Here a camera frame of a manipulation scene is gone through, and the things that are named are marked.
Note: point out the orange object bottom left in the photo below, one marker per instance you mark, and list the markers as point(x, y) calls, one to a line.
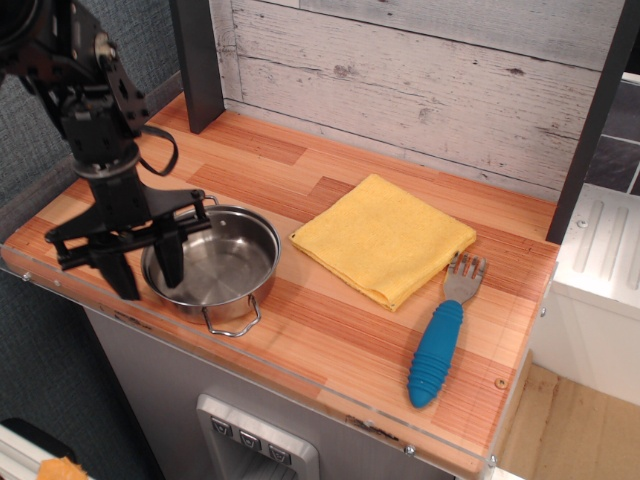
point(60, 469)

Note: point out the silver dispenser panel with buttons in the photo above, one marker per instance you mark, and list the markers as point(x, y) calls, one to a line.
point(243, 446)

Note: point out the blue handled metal fork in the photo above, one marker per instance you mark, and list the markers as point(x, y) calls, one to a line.
point(433, 357)

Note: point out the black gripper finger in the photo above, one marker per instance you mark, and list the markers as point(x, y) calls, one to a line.
point(115, 269)
point(170, 256)

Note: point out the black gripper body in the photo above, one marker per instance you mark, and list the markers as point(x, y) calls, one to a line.
point(126, 214)

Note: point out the yellow folded cloth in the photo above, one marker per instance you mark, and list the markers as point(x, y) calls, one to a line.
point(383, 241)

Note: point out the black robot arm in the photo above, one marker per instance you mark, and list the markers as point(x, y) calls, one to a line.
point(61, 54)

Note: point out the dark grey left post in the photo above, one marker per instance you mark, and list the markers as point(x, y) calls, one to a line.
point(198, 59)

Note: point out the dark grey post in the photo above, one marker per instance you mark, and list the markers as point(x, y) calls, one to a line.
point(613, 69)
point(198, 59)

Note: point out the grey toy fridge cabinet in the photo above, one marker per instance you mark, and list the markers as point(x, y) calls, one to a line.
point(162, 383)

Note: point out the dark grey right post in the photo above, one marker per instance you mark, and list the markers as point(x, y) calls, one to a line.
point(613, 69)

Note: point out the stainless steel pot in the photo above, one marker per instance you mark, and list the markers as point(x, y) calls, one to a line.
point(229, 270)

